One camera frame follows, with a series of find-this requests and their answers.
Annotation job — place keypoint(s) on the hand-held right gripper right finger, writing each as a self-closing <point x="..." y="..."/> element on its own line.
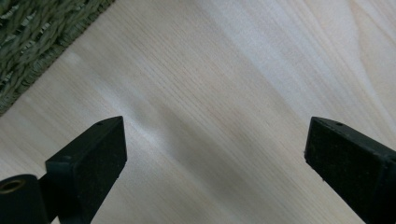
<point x="351" y="161"/>

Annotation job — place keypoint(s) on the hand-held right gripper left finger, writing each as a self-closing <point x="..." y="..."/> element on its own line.
<point x="90" y="161"/>

